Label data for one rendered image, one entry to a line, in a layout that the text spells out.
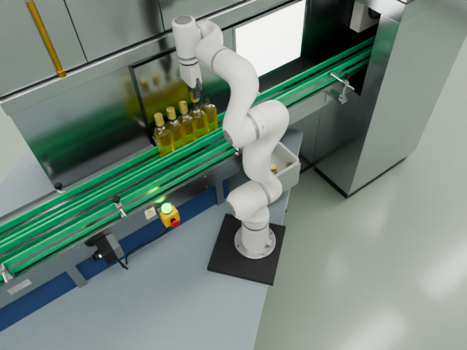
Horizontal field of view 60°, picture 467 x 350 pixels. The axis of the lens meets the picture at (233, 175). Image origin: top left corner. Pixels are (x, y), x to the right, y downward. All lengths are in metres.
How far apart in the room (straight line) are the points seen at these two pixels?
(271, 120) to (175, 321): 0.96
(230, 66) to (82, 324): 1.23
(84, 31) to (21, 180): 1.16
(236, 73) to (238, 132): 0.18
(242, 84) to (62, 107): 0.75
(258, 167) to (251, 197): 0.18
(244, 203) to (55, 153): 0.79
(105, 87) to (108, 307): 0.92
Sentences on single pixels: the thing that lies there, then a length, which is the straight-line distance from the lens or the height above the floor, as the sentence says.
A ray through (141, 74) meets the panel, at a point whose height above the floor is 1.45.
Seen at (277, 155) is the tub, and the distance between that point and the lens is 2.01.
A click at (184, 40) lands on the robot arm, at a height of 1.63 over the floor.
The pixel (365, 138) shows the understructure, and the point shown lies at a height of 0.67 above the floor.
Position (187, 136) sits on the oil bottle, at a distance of 1.80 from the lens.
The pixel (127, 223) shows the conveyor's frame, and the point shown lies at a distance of 1.78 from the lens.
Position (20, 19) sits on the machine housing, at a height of 1.79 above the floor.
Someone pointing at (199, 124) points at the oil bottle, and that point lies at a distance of 1.80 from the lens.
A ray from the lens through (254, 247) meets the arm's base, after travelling 1.85.
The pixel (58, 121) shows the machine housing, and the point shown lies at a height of 1.38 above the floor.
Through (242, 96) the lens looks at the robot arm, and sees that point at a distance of 1.24.
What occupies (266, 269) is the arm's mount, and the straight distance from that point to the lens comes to 1.85.
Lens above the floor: 2.43
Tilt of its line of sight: 51 degrees down
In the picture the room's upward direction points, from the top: 4 degrees counter-clockwise
